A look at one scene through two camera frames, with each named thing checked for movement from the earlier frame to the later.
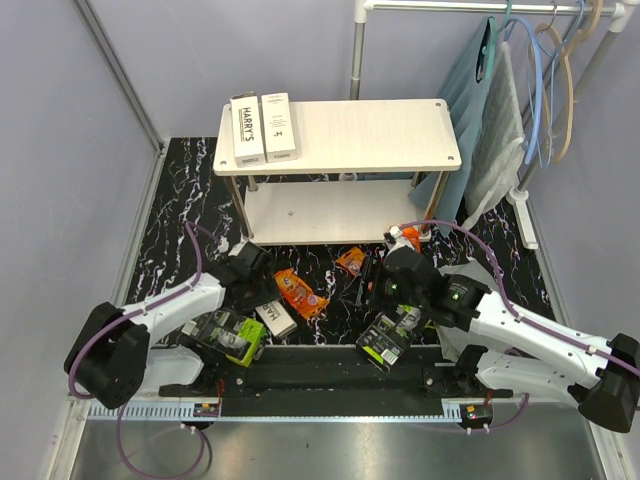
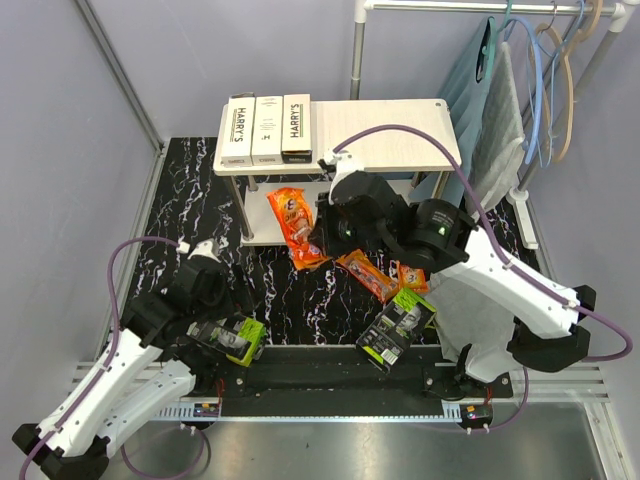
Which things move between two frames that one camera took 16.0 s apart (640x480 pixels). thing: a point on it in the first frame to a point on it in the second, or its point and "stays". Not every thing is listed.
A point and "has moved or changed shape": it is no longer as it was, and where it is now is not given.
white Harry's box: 276,318 to 296,129
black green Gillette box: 228,334 stays
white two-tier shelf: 364,169 stays
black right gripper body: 390,290 to 337,237
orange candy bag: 298,293 to 294,215
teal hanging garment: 463,90 stays
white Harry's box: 279,139 has moved or changed shape
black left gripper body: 263,289 to 220,304
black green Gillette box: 384,341 stays
